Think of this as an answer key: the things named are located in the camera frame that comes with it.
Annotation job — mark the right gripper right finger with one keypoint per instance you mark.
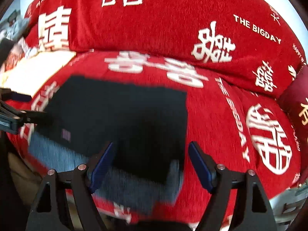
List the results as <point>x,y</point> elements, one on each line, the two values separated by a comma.
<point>252,210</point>

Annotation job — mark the black pants with patterned hem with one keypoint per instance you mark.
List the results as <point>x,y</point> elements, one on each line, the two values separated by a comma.
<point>146,125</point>

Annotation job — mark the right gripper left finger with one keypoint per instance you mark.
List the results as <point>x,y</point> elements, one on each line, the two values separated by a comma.
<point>50,211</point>

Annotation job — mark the grey clothes pile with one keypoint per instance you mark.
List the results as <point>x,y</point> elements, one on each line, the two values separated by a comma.
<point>17,27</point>

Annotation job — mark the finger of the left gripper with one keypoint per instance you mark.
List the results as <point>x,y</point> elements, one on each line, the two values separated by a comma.
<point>20,97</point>

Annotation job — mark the red wedding quilt roll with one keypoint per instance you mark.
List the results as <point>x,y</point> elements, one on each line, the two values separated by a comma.
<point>247,41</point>

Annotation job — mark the red wedding blanket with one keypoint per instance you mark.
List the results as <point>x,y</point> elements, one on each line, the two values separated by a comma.
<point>238,128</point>

